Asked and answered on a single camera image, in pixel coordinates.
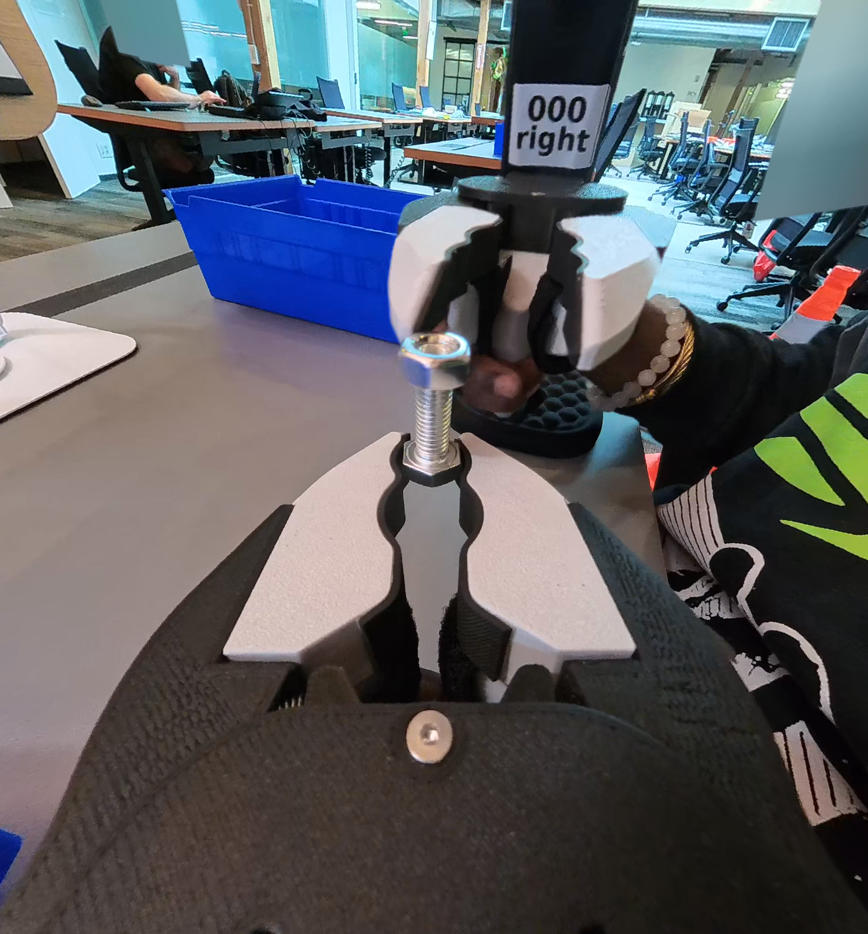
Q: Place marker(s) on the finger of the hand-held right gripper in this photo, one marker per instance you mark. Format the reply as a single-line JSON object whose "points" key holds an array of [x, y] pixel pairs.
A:
{"points": [[423, 263], [616, 292]]}

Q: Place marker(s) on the large silver hex bolt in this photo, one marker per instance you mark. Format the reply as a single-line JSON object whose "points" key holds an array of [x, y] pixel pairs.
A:
{"points": [[431, 427]]}

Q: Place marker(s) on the black office chair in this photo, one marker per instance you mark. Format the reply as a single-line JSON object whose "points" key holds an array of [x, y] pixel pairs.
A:
{"points": [[76, 62]]}

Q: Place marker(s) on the row of black office chairs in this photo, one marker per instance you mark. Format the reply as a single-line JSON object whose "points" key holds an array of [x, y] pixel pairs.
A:
{"points": [[718, 175]]}

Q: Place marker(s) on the person's right forearm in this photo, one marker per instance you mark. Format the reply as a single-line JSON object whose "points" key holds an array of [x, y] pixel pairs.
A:
{"points": [[747, 387]]}

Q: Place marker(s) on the person's right hand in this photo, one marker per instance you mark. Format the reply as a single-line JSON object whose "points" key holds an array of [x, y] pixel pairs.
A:
{"points": [[499, 387]]}

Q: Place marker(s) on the gold bangle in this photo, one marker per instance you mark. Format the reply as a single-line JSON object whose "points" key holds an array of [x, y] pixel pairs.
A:
{"points": [[685, 357]]}

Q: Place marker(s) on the black honeycomb wrist pad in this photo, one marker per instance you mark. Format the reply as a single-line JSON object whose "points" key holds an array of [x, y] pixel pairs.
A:
{"points": [[550, 423]]}

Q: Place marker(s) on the black backpack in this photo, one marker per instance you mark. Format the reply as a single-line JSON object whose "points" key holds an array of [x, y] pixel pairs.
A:
{"points": [[231, 89]]}

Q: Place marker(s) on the black keyboard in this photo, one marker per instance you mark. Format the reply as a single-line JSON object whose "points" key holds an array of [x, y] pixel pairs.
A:
{"points": [[153, 105]]}

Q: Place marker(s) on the wooden office desk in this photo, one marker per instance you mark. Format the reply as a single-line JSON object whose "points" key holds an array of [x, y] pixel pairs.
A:
{"points": [[448, 149], [222, 120]]}

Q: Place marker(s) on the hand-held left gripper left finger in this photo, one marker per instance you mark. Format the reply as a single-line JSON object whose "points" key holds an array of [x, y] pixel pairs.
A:
{"points": [[317, 576]]}

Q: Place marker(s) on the instruction sign board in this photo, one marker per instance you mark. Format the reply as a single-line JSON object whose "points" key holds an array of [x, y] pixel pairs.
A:
{"points": [[36, 73]]}

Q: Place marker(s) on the silver hex nut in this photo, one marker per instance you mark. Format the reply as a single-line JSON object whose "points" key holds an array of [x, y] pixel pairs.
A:
{"points": [[423, 372]]}

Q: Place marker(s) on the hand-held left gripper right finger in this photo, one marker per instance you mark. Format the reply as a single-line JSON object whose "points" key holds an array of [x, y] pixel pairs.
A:
{"points": [[543, 576]]}

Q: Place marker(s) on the white document stand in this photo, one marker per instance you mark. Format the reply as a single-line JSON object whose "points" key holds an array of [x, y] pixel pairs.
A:
{"points": [[54, 357]]}

